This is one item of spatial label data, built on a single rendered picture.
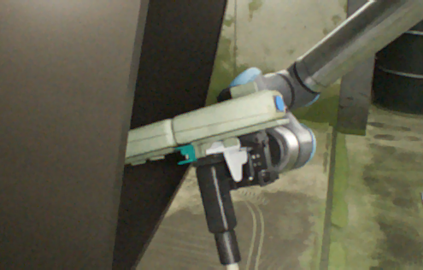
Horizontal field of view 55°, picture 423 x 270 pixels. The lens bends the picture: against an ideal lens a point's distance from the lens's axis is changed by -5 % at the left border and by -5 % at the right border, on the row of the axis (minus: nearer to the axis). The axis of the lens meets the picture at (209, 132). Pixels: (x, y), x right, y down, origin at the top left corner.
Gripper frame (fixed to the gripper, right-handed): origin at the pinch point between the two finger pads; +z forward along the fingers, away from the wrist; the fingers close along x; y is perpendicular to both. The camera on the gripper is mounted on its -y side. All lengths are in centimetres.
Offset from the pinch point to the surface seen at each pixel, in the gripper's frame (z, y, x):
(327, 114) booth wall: -209, -14, 40
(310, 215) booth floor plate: -110, 29, 27
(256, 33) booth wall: -185, -69, 64
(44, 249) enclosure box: 15.7, 9.0, 16.2
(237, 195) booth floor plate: -110, 17, 57
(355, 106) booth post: -211, -15, 23
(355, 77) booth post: -206, -31, 18
